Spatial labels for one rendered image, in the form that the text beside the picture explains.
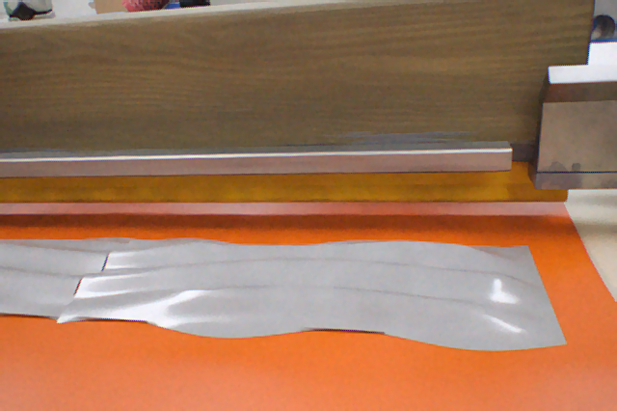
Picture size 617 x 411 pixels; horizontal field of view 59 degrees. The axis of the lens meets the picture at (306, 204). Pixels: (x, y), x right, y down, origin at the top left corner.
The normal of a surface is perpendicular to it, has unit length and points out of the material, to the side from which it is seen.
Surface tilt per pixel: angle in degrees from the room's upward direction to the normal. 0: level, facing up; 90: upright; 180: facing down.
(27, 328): 2
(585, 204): 2
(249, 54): 88
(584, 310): 2
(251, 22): 88
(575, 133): 88
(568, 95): 133
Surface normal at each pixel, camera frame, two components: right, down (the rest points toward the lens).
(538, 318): 0.12, -0.94
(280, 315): -0.16, -0.66
